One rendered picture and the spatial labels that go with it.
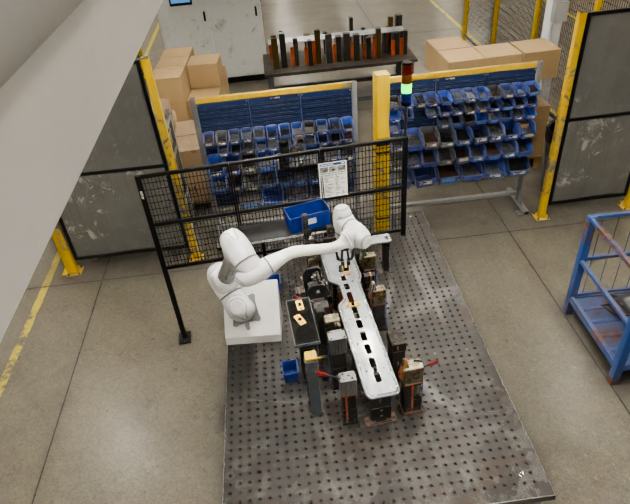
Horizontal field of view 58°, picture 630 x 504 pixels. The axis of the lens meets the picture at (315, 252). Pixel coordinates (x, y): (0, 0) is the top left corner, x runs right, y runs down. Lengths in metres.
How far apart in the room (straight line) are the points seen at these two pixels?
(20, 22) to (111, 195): 5.22
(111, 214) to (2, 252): 5.36
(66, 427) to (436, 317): 2.76
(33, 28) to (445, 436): 3.10
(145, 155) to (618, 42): 4.12
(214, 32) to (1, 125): 9.53
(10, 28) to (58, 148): 0.06
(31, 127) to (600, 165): 6.05
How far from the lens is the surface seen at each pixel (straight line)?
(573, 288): 4.93
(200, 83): 7.73
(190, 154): 6.14
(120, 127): 5.12
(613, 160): 6.24
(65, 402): 4.83
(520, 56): 6.43
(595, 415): 4.46
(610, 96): 5.85
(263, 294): 3.70
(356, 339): 3.27
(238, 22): 9.70
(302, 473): 3.13
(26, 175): 0.25
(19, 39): 0.26
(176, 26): 9.78
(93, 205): 5.57
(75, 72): 0.32
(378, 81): 3.94
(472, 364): 3.59
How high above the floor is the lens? 3.35
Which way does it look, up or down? 37 degrees down
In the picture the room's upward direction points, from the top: 5 degrees counter-clockwise
